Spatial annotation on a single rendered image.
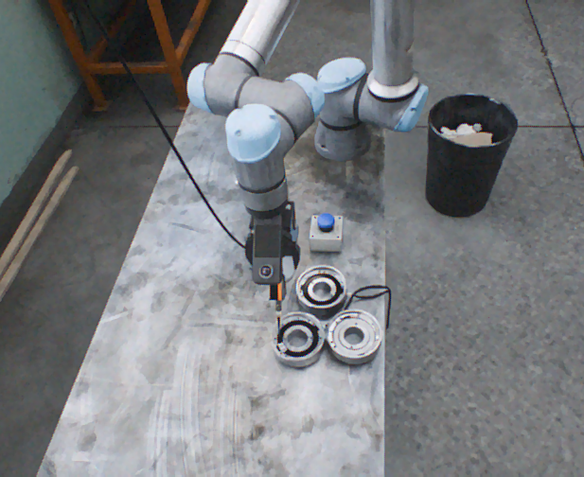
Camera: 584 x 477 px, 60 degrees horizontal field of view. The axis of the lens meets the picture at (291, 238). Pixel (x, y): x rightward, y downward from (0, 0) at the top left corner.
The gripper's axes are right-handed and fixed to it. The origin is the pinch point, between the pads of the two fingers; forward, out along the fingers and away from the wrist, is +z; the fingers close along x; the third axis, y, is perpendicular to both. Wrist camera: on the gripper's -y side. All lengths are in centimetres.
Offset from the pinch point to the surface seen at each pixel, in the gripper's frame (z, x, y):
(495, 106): 53, -67, 126
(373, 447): 13.1, -18.2, -25.0
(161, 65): 66, 95, 184
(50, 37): 49, 152, 185
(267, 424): 13.1, 0.5, -22.5
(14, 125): 63, 152, 128
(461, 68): 94, -69, 218
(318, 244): 10.7, -5.8, 17.3
